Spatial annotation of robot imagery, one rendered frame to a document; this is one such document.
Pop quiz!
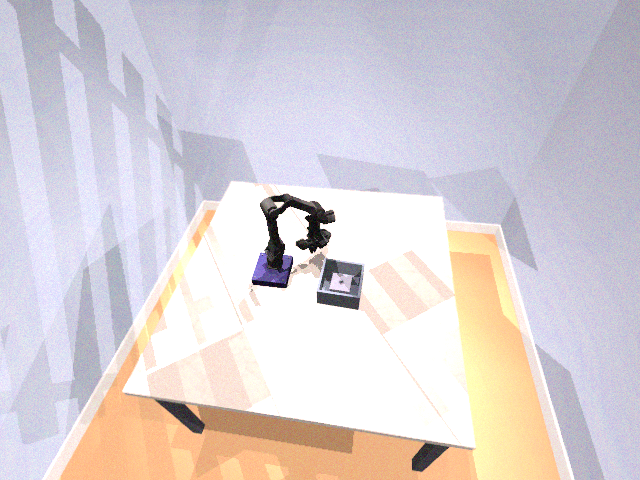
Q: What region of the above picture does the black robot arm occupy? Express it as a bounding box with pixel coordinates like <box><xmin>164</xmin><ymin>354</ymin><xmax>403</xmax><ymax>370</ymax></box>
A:
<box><xmin>260</xmin><ymin>193</ymin><xmax>336</xmax><ymax>270</ymax></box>

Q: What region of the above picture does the white plate with hole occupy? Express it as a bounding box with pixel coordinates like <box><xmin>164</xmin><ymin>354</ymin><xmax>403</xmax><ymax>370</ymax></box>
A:
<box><xmin>330</xmin><ymin>273</ymin><xmax>352</xmax><ymax>294</ymax></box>

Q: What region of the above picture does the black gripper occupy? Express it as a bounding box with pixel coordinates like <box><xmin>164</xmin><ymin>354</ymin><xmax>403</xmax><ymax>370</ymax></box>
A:
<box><xmin>295</xmin><ymin>227</ymin><xmax>331</xmax><ymax>254</ymax></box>

